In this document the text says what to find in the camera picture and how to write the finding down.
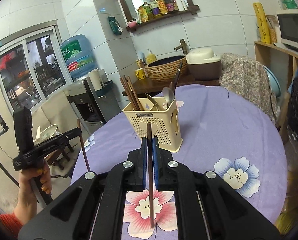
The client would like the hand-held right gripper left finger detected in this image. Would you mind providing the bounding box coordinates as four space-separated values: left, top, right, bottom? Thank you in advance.
19 137 148 240

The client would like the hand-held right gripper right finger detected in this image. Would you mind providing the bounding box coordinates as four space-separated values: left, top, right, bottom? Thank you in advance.
151 136 281 240

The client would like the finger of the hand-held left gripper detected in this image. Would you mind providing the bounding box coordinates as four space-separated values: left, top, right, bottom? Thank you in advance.
57 127 82 153

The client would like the thin dark brown chopstick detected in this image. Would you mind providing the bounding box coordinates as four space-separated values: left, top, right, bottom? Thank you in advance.
77 119 91 171
146 123 156 228

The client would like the cream perforated utensil holder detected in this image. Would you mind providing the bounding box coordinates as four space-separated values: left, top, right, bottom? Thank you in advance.
122 95 183 153

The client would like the metal spoon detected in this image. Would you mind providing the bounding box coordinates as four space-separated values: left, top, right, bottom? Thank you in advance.
145 93 161 111
162 87 176 107

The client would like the thick brown wooden chopstick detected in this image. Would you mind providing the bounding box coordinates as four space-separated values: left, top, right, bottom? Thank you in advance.
127 76 143 111
123 75 140 111
119 77 137 111

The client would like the black chopstick with gold band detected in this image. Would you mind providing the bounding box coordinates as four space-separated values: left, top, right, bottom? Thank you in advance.
174 62 184 92

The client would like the person's left forearm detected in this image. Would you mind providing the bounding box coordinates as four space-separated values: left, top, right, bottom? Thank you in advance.
0 201 38 234

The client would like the person's left hand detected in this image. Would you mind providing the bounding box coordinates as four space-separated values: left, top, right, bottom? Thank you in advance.
15 163 53 215

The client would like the dark wooden stool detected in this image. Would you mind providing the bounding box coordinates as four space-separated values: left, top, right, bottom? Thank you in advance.
45 142 76 172

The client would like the white dish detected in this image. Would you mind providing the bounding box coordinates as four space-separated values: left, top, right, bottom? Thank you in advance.
35 124 60 144

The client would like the water dispenser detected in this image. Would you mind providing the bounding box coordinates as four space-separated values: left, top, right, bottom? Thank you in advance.
65 76 122 128

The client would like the sliding glass window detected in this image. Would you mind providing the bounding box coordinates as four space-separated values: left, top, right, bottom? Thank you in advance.
0 25 73 110

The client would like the paper towel roll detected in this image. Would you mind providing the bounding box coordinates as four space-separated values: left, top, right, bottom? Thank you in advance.
88 69 105 92

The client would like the purple floral tablecloth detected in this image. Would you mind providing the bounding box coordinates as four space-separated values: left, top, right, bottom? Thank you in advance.
70 84 288 240

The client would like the blue water jug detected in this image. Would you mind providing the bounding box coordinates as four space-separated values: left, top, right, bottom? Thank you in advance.
60 34 99 80

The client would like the woven wash basin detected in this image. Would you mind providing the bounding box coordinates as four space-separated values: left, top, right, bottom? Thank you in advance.
143 55 188 82

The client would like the dark wooden counter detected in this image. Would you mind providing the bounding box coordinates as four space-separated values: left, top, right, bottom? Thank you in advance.
124 74 220 98

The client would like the yellow soap dispenser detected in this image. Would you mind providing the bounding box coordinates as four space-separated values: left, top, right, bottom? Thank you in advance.
146 49 157 65

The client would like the rice cooker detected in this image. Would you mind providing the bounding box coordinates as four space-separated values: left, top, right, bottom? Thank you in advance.
186 49 222 80

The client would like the bronze faucet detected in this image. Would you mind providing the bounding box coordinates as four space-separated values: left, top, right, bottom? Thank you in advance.
174 39 189 55

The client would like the green hanging packet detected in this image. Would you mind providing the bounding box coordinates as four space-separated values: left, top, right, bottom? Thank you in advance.
108 16 123 35

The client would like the floral draped cloth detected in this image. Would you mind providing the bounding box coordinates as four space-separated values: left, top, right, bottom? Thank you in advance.
219 53 278 123

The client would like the light blue plastic basin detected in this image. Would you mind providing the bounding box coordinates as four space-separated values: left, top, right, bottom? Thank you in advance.
264 66 280 97

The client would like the yellow green bag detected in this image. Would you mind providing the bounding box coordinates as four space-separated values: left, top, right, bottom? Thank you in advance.
276 202 298 234

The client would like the wooden shelf unit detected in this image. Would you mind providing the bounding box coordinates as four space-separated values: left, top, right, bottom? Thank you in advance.
254 41 298 143

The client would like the row of condiment bottles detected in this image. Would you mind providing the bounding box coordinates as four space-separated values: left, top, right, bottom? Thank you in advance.
136 0 189 24

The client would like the tall yellow box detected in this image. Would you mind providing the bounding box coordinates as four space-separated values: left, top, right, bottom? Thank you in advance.
253 2 268 43

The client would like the white microwave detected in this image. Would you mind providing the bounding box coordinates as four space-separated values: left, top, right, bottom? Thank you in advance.
276 9 298 53

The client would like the teal wall holder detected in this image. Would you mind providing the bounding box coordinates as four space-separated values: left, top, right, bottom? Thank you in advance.
95 80 114 98

